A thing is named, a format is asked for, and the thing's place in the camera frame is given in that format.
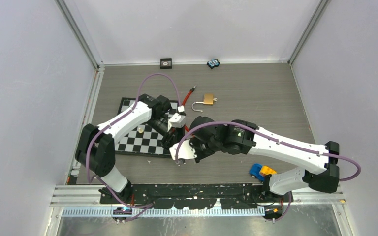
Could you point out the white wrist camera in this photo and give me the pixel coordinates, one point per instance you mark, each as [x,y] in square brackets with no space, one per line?
[186,151]
[176,121]

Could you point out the black white chessboard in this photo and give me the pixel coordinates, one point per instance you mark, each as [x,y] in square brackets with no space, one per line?
[147,143]

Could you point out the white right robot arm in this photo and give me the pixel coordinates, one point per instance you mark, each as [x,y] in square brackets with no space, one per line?
[314,168]

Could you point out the small black square box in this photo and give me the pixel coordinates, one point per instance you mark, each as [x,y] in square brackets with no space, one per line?
[166,63]

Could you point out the blue owl eraser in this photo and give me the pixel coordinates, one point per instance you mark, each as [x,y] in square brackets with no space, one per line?
[214,63]

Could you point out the blue yellow toy car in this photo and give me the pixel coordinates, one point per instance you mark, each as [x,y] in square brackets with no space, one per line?
[258,171]

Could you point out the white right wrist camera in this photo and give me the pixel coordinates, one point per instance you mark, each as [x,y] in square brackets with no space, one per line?
[186,151]

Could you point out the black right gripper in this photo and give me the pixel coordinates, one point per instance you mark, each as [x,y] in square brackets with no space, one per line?
[199,156]

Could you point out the red cable lock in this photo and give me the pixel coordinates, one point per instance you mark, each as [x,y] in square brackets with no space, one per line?
[185,101]

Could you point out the brass padlock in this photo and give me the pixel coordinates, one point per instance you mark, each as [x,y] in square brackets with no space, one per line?
[207,100]

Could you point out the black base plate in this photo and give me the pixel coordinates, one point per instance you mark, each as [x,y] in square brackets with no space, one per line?
[196,196]

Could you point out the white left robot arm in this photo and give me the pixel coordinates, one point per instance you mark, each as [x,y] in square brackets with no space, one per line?
[96,147]

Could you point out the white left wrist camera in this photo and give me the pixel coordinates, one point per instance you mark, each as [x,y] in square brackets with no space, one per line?
[176,121]

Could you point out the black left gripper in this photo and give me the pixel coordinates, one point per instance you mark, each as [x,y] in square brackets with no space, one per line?
[174,135]

